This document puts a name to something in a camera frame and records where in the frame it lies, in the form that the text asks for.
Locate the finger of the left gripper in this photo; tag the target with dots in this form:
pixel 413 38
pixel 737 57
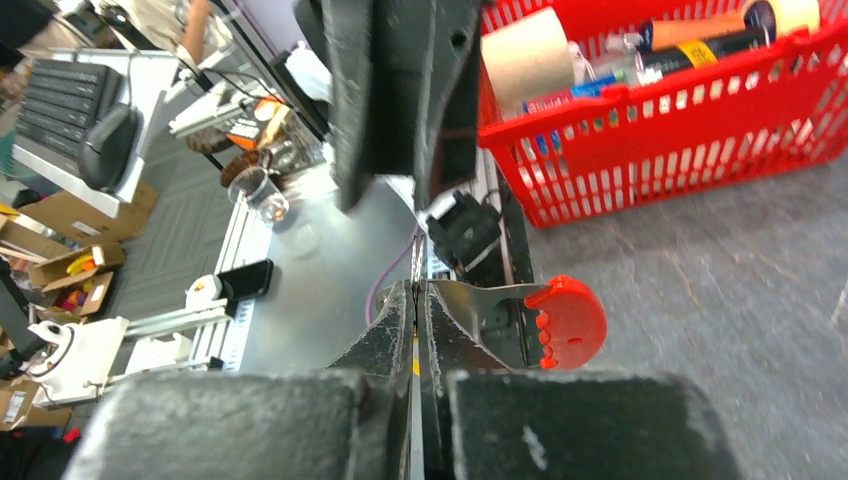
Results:
pixel 340 34
pixel 425 56

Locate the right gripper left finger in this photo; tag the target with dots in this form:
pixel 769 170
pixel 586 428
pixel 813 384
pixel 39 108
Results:
pixel 348 420

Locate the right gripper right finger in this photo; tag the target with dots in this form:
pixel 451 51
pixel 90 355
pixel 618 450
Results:
pixel 482 419

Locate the yellow tagged keys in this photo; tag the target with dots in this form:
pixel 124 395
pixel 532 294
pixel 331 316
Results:
pixel 415 356

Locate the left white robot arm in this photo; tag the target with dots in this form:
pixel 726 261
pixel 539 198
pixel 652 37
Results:
pixel 469 227

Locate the beige paper roll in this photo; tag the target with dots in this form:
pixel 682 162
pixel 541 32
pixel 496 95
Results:
pixel 527 59

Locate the blue snack packet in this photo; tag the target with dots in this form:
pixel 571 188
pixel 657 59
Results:
pixel 585 90

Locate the clear glass cup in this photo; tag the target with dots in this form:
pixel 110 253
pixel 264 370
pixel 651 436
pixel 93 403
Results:
pixel 254 188

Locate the clear plastic bottle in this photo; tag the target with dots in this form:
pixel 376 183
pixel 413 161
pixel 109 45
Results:
pixel 622 61

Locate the orange and blue bottle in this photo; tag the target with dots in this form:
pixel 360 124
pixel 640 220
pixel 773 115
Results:
pixel 660 34

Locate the black computer mouse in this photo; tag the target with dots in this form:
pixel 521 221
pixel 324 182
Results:
pixel 107 148

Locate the black computer keyboard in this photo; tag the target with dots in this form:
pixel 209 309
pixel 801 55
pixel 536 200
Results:
pixel 63 100

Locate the cardboard box with items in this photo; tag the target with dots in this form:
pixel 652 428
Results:
pixel 80 280

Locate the black and yellow can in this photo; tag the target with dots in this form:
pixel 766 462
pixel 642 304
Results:
pixel 699 53

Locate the red plastic basket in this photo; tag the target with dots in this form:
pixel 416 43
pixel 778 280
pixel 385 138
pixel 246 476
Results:
pixel 753 115

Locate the yellow tape roll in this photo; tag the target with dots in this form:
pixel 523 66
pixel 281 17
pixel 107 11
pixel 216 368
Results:
pixel 782 17

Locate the black phone on rail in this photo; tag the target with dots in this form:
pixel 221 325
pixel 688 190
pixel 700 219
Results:
pixel 248 281

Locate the white device on rail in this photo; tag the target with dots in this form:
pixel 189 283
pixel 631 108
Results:
pixel 78 366

